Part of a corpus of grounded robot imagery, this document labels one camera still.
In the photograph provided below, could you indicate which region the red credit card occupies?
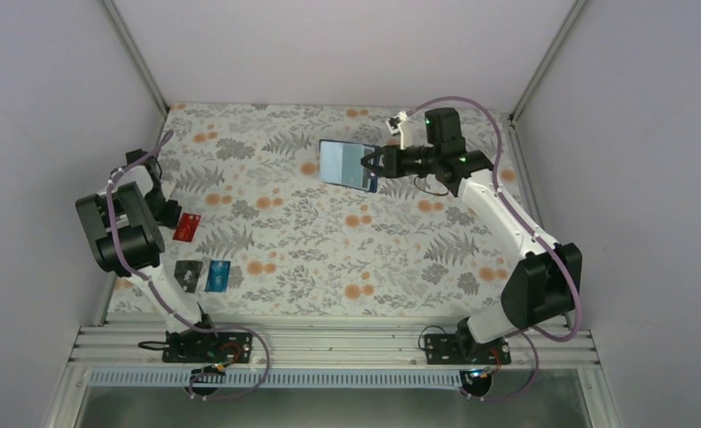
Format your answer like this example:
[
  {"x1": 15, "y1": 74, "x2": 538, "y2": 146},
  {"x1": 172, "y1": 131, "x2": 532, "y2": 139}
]
[{"x1": 172, "y1": 213, "x2": 202, "y2": 243}]

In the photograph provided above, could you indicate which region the blue leather card holder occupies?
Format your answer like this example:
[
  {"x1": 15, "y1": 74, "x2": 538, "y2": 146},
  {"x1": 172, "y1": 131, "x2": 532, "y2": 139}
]
[{"x1": 319, "y1": 139, "x2": 378, "y2": 193}]

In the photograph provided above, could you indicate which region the black credit card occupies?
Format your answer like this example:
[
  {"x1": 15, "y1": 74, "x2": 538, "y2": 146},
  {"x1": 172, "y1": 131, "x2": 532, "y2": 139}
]
[{"x1": 174, "y1": 259, "x2": 202, "y2": 293}]

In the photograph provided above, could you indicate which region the blue credit card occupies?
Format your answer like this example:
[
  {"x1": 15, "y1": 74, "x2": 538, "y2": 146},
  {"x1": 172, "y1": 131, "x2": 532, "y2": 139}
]
[{"x1": 204, "y1": 260, "x2": 231, "y2": 293}]

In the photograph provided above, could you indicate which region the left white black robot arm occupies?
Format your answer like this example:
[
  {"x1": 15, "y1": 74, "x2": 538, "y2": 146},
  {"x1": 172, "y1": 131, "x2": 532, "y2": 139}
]
[{"x1": 75, "y1": 149, "x2": 213, "y2": 347}]

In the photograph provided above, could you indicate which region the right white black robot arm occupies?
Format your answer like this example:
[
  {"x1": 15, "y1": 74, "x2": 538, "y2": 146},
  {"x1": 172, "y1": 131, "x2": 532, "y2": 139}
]
[{"x1": 360, "y1": 108, "x2": 582, "y2": 350}]

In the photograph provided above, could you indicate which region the floral patterned table mat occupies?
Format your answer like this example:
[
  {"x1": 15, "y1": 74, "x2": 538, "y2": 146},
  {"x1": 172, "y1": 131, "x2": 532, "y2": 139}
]
[{"x1": 108, "y1": 103, "x2": 553, "y2": 317}]

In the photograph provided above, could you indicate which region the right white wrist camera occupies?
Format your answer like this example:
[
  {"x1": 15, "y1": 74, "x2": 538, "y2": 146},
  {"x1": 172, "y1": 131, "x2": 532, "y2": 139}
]
[{"x1": 385, "y1": 111, "x2": 413, "y2": 150}]

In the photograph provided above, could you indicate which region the aluminium rail frame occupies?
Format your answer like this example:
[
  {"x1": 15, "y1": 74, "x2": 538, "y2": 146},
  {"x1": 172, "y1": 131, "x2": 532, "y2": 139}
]
[{"x1": 69, "y1": 313, "x2": 600, "y2": 370}]

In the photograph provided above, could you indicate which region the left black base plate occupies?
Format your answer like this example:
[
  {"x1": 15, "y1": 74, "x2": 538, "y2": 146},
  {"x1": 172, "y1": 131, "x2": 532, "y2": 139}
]
[{"x1": 161, "y1": 331, "x2": 253, "y2": 365}]

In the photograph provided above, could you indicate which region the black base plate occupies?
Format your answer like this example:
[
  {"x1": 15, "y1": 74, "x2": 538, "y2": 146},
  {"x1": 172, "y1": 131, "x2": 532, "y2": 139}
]
[
  {"x1": 161, "y1": 331, "x2": 253, "y2": 365},
  {"x1": 419, "y1": 333, "x2": 512, "y2": 366}
]

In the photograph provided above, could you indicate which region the slotted cable duct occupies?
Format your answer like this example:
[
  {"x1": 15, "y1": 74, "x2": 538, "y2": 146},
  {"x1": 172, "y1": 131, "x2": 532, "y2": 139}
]
[{"x1": 86, "y1": 367, "x2": 461, "y2": 390}]

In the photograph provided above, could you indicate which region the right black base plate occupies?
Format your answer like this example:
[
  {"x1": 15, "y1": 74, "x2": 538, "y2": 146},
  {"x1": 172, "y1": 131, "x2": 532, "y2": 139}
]
[{"x1": 419, "y1": 333, "x2": 512, "y2": 366}]

